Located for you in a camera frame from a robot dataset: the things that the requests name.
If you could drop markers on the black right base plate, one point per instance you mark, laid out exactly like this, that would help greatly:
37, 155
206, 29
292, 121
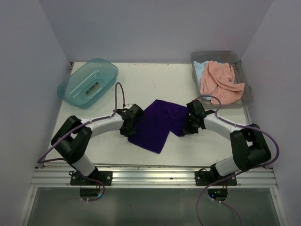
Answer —
204, 177

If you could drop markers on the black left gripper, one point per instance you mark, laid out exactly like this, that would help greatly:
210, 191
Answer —
129, 132

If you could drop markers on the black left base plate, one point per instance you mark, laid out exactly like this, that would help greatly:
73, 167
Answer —
104, 177

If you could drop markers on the clear grey plastic bin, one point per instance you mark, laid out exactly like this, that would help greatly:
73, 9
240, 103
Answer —
224, 56

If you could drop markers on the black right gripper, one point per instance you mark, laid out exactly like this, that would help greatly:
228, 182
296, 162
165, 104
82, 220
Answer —
188, 130

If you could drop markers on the aluminium mounting rail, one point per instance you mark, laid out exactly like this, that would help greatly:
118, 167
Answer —
57, 175

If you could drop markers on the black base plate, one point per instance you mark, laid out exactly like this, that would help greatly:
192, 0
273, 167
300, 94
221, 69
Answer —
204, 177
104, 177

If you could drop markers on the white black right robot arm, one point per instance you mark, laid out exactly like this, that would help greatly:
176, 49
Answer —
248, 145

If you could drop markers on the pink towel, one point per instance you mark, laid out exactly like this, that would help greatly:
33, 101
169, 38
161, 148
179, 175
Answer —
218, 81

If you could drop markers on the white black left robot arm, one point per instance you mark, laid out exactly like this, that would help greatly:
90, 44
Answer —
72, 139

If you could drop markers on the light blue towel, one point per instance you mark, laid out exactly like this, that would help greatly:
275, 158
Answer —
199, 70

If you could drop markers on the teal plastic tub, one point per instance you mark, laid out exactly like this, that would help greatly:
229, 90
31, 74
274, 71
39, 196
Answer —
91, 81

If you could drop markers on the dark purple towel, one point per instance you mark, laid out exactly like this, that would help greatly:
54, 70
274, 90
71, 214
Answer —
159, 119

